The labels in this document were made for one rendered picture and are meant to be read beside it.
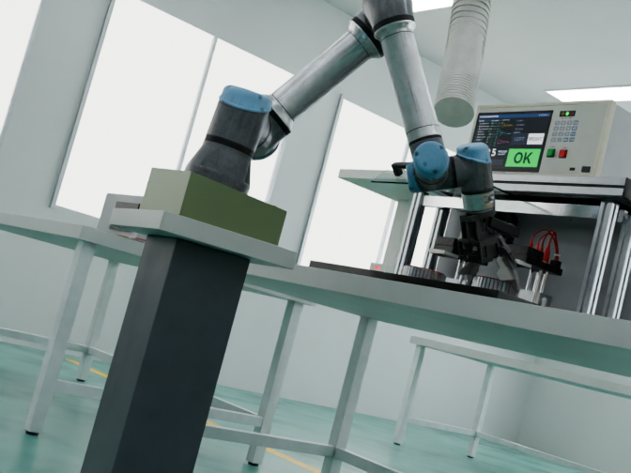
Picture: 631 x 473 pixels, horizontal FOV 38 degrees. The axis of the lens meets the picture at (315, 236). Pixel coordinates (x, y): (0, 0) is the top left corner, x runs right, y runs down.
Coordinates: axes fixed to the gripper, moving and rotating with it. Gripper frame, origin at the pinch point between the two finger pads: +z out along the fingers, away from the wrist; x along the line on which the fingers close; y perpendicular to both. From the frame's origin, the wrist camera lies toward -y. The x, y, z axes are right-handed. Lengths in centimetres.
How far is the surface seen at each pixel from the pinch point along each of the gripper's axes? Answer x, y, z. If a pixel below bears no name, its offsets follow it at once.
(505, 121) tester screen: -21, -35, -34
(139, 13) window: -472, -172, -97
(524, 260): 2.9, -8.0, -5.2
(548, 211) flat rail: 2.6, -19.1, -14.5
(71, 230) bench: -165, 34, -11
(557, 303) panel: -0.4, -22.6, 10.8
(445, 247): -23.5, -8.4, -5.9
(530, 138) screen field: -11.2, -32.2, -30.2
